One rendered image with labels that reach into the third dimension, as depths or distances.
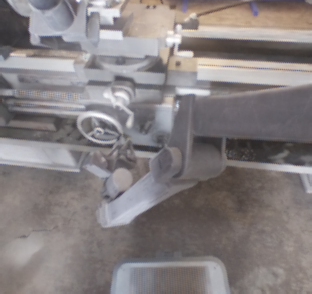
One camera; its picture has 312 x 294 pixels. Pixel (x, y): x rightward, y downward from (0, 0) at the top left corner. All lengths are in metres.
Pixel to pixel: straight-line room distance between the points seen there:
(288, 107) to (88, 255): 1.40
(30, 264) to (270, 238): 1.40
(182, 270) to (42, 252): 0.84
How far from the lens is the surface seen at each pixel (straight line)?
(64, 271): 1.55
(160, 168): 0.35
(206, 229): 1.52
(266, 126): 0.26
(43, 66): 1.23
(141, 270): 1.19
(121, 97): 0.85
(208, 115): 0.31
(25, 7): 1.25
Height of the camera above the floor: 1.44
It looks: 51 degrees down
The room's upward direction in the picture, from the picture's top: 2 degrees counter-clockwise
